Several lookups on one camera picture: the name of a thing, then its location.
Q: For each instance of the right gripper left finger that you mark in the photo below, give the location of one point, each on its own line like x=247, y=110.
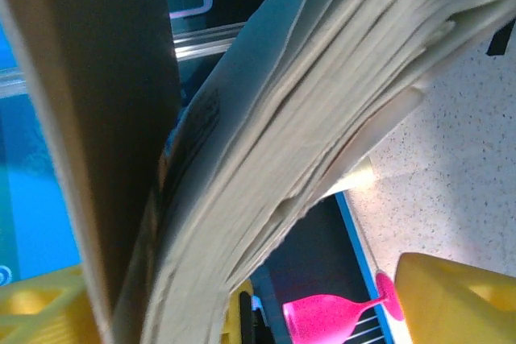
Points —
x=40, y=312

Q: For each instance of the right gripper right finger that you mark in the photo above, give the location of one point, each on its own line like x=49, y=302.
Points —
x=455, y=307

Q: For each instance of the aluminium frame post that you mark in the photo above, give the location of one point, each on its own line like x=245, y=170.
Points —
x=201, y=42

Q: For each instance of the brown kraft notebook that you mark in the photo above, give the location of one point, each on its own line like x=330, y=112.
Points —
x=262, y=138

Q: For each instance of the pink plastic cup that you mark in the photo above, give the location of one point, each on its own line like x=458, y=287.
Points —
x=322, y=316

